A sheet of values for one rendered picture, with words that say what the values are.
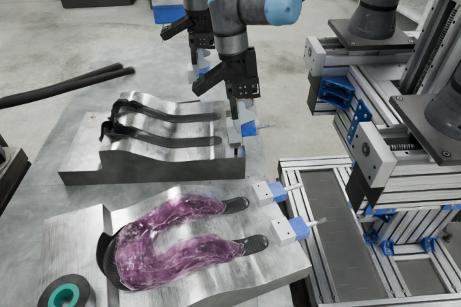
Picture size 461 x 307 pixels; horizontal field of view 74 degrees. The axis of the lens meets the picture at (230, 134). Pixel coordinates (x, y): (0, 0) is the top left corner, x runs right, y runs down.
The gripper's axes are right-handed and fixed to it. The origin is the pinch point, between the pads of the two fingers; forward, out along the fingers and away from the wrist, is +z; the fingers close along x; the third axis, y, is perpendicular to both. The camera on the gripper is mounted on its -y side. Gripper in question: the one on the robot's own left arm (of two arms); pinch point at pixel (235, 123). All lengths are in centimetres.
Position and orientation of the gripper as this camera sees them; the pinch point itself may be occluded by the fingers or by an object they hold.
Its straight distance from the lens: 81.8
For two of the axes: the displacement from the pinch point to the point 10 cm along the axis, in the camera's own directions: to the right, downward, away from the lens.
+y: 9.9, -1.4, -0.5
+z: 1.4, 8.2, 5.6
